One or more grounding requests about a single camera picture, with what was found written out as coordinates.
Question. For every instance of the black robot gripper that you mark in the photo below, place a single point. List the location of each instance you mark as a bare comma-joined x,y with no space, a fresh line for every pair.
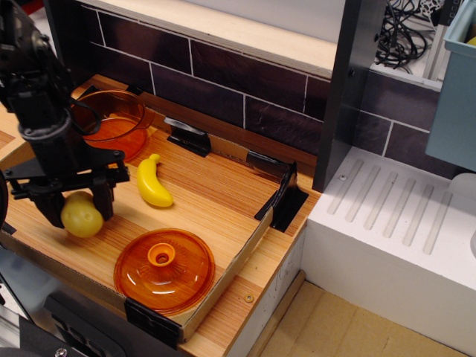
63,161

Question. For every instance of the yellow toy potato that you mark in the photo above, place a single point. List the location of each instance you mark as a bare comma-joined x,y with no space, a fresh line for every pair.
79,215

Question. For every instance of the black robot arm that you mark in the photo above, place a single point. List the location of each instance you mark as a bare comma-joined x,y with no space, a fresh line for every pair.
36,87

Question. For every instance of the orange transparent pot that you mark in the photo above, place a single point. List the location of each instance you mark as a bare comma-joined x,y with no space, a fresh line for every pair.
113,119

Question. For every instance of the orange transparent pot lid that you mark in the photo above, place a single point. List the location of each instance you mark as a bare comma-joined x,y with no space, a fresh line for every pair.
167,270

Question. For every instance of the cardboard fence with black tape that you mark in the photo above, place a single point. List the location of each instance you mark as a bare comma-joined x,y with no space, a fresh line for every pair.
218,184

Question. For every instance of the yellow toy banana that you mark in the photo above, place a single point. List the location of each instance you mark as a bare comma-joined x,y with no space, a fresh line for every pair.
149,187

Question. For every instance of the white dish drainer block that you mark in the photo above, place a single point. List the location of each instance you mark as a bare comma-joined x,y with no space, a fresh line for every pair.
396,241

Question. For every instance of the light blue bin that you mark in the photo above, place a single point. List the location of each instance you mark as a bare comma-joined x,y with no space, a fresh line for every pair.
452,135

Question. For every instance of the dark grey vertical post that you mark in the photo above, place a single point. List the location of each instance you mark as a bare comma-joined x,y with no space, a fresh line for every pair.
357,44

